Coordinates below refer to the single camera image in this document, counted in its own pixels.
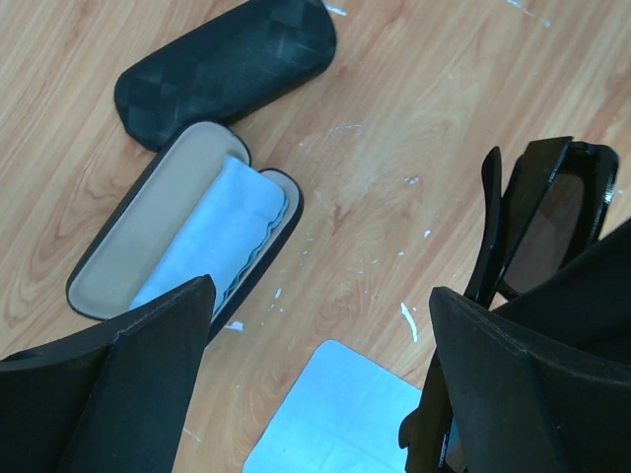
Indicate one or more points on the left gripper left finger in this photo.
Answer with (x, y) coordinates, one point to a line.
(112, 397)

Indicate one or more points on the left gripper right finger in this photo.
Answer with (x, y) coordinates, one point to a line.
(524, 402)

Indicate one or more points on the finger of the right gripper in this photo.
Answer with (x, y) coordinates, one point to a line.
(586, 305)

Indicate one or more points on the black sunglasses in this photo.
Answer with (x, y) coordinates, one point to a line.
(549, 212)

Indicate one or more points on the light blue cloth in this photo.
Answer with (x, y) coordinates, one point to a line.
(228, 227)
(342, 415)

